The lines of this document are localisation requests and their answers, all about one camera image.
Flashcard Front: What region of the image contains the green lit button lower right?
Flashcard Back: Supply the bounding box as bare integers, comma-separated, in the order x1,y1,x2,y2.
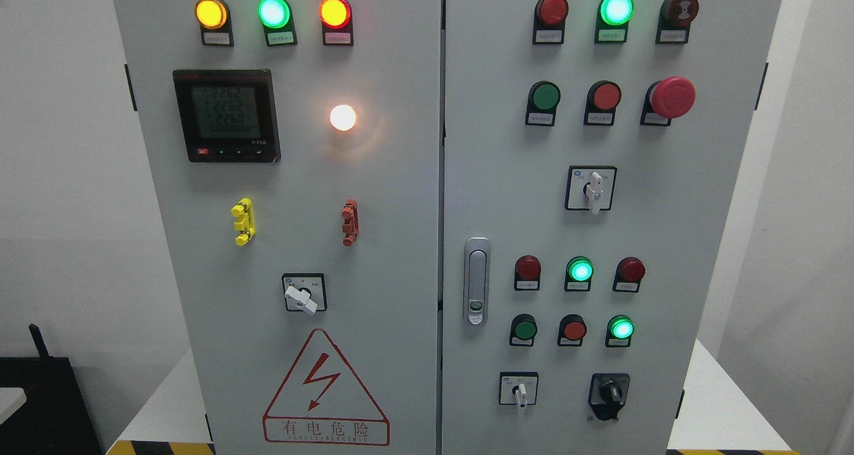
606,315,634,348

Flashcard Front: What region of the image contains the dark red indicator light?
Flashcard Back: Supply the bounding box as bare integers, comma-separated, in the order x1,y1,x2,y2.
514,255,542,291
612,256,646,293

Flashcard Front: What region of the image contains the green push button lower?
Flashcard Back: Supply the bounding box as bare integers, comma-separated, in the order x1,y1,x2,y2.
508,314,538,348

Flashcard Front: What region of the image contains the green push button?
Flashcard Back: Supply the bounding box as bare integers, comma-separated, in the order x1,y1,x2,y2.
525,81,561,127
508,314,538,348

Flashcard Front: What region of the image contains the red emergency stop button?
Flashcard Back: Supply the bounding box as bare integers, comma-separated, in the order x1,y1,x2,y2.
640,76,696,127

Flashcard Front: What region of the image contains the green indicator light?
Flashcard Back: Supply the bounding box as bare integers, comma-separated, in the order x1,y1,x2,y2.
564,256,594,293
257,0,297,47
594,0,634,44

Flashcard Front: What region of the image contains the red terminal clip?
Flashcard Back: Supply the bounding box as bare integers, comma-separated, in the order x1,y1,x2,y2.
341,199,360,248

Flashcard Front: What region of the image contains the red indicator light top right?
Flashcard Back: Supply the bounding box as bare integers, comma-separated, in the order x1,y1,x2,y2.
532,0,568,45

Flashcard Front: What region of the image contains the red indicator light top left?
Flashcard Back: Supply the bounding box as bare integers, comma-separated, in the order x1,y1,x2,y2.
318,0,354,47

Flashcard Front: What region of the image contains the green indicator light middle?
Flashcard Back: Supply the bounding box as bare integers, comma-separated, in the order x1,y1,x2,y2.
564,256,594,293

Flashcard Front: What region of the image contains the left grey cabinet door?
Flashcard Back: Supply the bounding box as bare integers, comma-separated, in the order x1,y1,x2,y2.
113,0,442,454

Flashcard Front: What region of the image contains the right grey cabinet door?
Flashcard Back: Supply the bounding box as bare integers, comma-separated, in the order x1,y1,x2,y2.
442,0,781,454

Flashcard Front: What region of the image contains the left door white selector switch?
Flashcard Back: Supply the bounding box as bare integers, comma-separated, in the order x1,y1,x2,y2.
282,273,328,315

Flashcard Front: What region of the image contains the dark red indicator light left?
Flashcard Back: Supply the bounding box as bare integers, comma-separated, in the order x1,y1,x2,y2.
514,255,542,291

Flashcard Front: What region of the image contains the yellow terminal clip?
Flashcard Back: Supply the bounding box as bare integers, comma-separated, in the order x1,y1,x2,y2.
231,197,256,246

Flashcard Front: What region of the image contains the green push button upper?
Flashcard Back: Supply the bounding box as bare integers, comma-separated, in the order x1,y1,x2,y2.
525,81,561,127

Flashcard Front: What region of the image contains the green indicator light top right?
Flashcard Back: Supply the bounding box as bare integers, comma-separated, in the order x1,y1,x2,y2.
594,0,634,44

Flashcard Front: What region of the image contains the grey cabinet door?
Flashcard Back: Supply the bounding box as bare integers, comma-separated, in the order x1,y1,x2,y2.
113,0,442,454
442,0,781,454

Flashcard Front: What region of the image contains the red push button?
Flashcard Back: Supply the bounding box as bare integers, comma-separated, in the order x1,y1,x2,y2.
583,80,622,126
557,314,588,348

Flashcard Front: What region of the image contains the right door upper selector switch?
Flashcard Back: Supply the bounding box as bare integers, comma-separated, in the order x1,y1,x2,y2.
564,165,617,214

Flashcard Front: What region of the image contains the red push button upper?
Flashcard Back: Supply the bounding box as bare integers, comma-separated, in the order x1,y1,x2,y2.
583,80,622,126

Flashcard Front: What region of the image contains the silver door swing handle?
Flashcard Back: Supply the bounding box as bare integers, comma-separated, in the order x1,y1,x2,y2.
463,237,491,326

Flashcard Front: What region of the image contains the red electric hazard warning sticker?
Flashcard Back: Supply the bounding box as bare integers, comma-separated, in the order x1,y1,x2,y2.
262,328,390,446

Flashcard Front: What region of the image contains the small white selector switch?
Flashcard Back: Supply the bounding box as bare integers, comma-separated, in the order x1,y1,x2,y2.
499,371,539,410

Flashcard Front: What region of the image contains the black box with antenna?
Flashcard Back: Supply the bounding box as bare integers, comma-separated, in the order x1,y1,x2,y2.
1,324,103,454

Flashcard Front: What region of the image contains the white glowing lamp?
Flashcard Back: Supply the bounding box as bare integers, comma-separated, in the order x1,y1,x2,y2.
329,103,358,132

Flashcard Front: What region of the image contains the green indicator light top left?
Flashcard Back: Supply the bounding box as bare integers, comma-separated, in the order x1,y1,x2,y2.
257,0,297,47

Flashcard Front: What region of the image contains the black rotary selector switch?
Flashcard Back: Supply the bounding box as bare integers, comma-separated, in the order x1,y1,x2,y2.
588,373,630,421

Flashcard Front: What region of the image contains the red push button lower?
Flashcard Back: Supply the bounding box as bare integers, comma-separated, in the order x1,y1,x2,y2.
557,314,588,348

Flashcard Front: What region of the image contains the yellow indicator light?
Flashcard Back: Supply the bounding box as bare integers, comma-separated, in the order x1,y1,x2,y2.
194,0,234,47

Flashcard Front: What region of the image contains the black digital power meter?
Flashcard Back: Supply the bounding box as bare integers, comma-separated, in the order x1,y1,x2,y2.
173,69,280,163

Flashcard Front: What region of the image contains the dark red indicator light right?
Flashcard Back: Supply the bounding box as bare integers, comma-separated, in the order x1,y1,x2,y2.
612,256,646,293

